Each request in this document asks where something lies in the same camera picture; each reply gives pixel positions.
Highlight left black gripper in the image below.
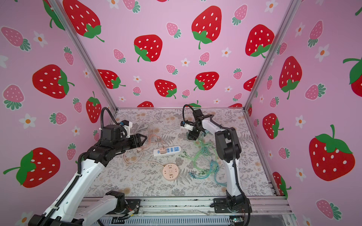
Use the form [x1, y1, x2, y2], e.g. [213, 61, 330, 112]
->
[114, 134, 148, 155]

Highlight pink plug adapter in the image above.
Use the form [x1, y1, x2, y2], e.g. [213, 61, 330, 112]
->
[159, 147, 167, 154]

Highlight white blue power strip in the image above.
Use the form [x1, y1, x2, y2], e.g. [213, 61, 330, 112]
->
[153, 146, 181, 157]

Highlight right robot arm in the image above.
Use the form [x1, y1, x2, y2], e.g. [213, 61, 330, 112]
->
[180, 104, 252, 214]

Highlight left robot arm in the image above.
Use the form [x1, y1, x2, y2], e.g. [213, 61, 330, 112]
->
[28, 120, 148, 226]

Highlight round pink power socket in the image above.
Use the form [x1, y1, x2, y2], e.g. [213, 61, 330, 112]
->
[162, 163, 179, 181]

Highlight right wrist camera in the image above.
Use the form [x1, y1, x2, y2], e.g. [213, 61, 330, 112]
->
[181, 121, 194, 131]

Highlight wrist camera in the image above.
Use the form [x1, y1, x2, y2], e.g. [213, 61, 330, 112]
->
[120, 120, 133, 138]
[181, 121, 194, 131]

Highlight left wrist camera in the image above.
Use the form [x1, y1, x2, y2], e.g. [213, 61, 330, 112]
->
[120, 120, 133, 138]

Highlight green cable bundle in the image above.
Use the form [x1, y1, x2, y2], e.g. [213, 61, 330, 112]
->
[180, 135, 235, 188]

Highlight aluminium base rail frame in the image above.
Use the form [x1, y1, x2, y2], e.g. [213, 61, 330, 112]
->
[69, 196, 298, 226]

